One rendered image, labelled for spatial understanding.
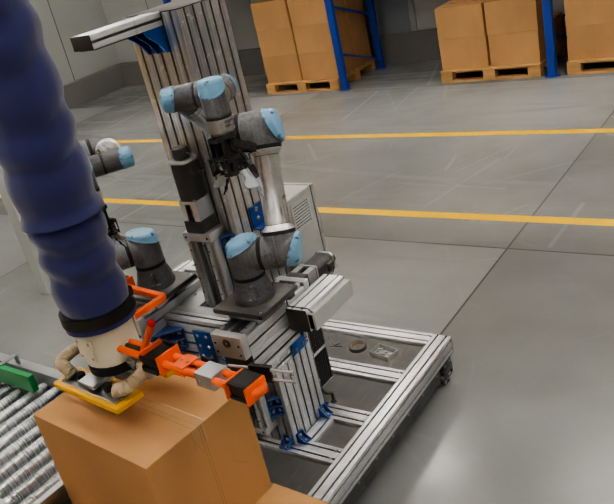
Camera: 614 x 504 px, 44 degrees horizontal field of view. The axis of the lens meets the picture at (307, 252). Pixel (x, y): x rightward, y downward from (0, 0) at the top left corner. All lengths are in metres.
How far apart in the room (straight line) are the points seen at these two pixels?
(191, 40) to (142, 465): 1.38
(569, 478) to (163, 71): 2.20
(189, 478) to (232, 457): 0.17
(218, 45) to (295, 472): 1.69
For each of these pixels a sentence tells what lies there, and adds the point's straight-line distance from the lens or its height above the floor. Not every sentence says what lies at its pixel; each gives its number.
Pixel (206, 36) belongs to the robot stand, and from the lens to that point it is 2.71.
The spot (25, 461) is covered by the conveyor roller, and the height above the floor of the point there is 0.52.
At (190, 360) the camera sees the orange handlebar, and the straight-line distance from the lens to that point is 2.12.
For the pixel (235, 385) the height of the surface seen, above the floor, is 1.20.
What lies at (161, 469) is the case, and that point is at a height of 0.91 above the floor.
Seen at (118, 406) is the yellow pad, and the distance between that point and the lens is 2.29.
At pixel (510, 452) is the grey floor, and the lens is 3.42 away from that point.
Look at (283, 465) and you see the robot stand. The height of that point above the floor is 0.21.
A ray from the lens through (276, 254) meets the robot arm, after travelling 2.55.
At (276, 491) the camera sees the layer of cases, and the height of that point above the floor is 0.54.
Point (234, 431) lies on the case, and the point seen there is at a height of 0.83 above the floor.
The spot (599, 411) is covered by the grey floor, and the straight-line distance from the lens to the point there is 3.62.
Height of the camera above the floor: 2.24
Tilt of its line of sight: 24 degrees down
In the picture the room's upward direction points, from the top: 13 degrees counter-clockwise
